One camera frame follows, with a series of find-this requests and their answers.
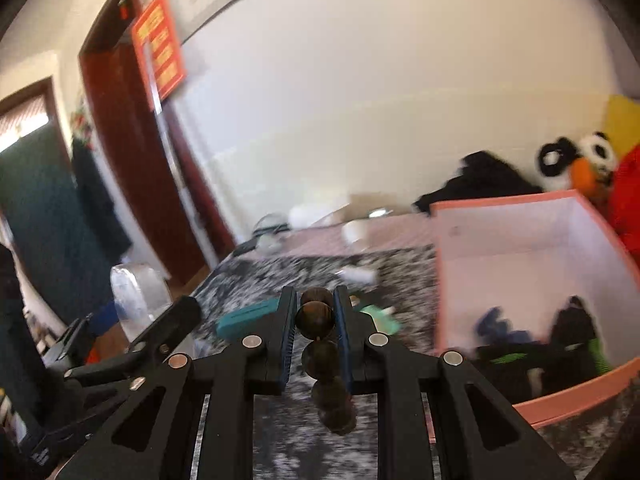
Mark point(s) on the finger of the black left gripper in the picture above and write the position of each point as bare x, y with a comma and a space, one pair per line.
151, 348

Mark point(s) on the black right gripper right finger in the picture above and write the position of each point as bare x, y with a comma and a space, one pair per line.
438, 417

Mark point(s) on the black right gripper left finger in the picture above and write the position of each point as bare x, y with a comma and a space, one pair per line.
194, 418

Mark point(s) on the clear plastic box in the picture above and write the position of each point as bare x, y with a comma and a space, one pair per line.
141, 295

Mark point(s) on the teal glasses case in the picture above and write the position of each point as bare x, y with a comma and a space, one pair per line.
237, 324

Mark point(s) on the white spray bottle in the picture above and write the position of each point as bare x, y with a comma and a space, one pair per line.
358, 275

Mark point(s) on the white paper cup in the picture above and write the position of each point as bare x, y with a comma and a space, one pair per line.
356, 233

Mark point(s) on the green tape measure case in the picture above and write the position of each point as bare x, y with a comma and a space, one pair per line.
383, 319

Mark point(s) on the grey paper cup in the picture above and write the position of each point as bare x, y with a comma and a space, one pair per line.
270, 244

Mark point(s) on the black coat on hook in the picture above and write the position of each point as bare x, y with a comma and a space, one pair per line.
97, 204

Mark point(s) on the black white patterned blanket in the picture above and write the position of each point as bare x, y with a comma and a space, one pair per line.
290, 442

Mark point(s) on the black electronic device in box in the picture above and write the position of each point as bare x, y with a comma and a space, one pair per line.
573, 329

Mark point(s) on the pink cardboard storage box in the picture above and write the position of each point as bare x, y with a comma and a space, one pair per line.
527, 255

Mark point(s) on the green quilted door curtain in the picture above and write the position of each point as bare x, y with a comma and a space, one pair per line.
59, 252

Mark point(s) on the pink quilted bed sheet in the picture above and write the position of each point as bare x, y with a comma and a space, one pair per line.
387, 233

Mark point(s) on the white paper roll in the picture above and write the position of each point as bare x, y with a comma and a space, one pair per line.
319, 215

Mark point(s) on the black clothing pile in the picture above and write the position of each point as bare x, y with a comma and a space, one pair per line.
481, 175

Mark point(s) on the red backpack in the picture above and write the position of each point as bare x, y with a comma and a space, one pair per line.
624, 203

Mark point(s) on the orange plush ball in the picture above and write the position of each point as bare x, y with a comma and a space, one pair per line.
587, 181

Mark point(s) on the black white panda plush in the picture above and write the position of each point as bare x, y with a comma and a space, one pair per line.
553, 160

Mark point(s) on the yellow pillow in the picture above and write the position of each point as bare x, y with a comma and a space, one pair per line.
622, 124

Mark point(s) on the red orange wall poster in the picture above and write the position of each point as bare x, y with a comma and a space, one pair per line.
158, 50

